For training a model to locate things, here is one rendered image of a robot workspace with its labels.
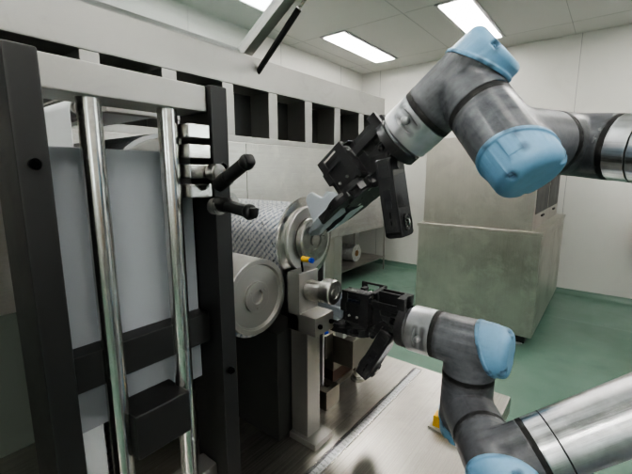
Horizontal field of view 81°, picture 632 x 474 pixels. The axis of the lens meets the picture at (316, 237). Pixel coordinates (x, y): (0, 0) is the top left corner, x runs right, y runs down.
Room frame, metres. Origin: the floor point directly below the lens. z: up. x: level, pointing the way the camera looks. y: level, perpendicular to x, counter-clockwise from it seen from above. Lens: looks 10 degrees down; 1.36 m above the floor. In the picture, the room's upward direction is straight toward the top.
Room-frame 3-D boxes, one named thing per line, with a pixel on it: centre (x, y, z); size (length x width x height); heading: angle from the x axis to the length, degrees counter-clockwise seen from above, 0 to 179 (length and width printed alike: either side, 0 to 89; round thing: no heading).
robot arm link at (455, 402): (0.51, -0.23, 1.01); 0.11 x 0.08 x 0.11; 174
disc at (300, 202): (0.65, 0.02, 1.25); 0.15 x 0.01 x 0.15; 142
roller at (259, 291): (0.63, 0.19, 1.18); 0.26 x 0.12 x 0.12; 52
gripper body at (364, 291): (0.62, -0.11, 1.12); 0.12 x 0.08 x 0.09; 52
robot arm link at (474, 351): (0.53, -0.23, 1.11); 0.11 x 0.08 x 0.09; 52
